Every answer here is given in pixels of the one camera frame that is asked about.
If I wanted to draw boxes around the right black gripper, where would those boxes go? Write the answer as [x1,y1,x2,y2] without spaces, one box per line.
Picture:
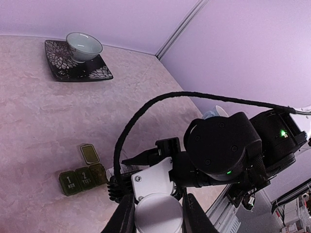
[121,137,194,194]

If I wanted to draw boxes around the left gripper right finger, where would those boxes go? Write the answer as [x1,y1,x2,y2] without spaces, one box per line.
[182,193,218,233]

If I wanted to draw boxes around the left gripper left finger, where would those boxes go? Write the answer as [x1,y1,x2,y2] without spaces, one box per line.
[102,194,136,233]

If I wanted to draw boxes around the green three-compartment pill box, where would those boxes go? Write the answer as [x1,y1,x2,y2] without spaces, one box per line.
[59,144,108,196]

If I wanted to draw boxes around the white pill bottle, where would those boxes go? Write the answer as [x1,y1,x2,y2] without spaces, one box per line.
[106,164,140,179]

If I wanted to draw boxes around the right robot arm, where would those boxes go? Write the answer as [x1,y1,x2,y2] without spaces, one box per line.
[122,109,311,209]

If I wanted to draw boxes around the light blue mug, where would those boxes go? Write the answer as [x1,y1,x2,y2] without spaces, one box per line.
[202,105,229,119]

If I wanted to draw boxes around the cluttered background shelf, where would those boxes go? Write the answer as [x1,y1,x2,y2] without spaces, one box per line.
[271,179,311,233]

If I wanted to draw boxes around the celadon green bowl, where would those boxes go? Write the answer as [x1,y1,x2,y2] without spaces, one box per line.
[66,32,103,63]

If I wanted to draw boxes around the black floral square plate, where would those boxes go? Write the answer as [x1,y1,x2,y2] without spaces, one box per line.
[44,40,114,83]

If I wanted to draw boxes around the front aluminium rail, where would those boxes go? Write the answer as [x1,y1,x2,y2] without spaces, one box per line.
[206,186,241,233]

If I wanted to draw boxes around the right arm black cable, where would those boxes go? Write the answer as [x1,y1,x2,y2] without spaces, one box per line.
[113,91,297,183]

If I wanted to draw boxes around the right aluminium frame post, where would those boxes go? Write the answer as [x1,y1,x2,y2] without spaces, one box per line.
[155,0,209,60]

